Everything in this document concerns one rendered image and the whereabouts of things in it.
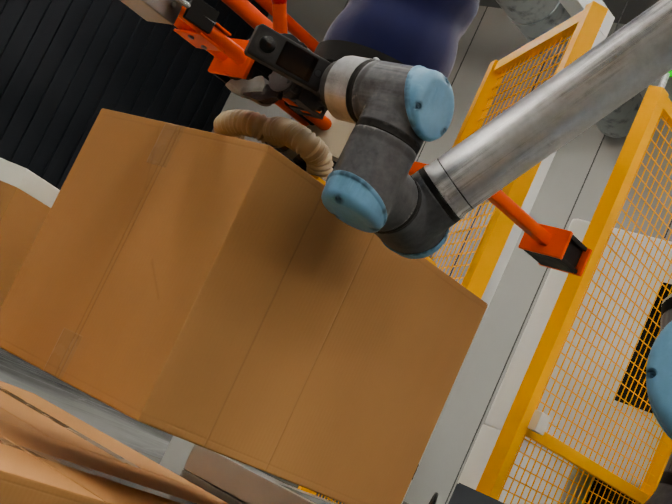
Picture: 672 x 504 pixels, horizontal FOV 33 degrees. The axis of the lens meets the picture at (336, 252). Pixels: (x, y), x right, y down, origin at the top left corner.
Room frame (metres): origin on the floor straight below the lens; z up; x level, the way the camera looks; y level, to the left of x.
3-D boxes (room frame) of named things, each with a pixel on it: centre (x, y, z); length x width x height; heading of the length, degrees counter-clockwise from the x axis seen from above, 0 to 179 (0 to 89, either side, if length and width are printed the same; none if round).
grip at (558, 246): (1.90, -0.33, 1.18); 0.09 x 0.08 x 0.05; 47
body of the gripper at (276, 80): (1.58, 0.12, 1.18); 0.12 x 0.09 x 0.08; 48
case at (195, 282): (1.85, 0.08, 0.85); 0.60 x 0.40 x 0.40; 136
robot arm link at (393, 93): (1.46, 0.00, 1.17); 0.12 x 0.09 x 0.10; 48
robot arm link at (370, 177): (1.47, 0.00, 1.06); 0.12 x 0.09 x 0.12; 148
